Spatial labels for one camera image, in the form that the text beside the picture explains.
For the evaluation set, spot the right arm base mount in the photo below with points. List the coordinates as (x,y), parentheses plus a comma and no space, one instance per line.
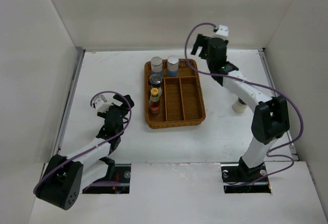
(238,178)

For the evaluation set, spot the black-top salt grinder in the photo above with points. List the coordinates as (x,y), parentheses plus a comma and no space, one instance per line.
(156,82)

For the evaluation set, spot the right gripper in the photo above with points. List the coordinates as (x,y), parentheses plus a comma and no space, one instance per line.
(202,41)

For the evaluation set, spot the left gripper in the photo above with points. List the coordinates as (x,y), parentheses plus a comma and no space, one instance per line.
(125,104)

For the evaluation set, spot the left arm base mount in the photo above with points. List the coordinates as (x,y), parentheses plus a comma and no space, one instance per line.
(106,177)

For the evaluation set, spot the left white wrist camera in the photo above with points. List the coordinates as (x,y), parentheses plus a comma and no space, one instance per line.
(100,104)

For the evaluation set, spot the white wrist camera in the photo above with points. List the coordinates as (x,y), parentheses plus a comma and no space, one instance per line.
(221,31)
(100,104)

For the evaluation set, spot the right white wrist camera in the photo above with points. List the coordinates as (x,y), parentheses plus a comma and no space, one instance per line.
(221,31)

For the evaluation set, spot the silver-lid spice jar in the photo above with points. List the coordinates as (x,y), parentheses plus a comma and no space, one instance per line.
(156,65)

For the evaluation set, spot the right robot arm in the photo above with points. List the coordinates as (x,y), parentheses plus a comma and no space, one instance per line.
(270,114)

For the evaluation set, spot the black-cap white bottle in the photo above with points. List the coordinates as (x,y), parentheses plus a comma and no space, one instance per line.
(239,106)

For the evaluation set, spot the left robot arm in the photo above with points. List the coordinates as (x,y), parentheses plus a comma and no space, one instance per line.
(61,181)

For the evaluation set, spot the white-lid blue-label shaker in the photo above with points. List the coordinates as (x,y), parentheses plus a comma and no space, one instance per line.
(172,66)

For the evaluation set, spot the brown wicker divided tray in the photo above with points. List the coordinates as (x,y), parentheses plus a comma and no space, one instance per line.
(181,103)

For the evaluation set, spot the yellow-cap hot sauce bottle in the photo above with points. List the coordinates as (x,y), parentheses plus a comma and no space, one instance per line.
(154,101)

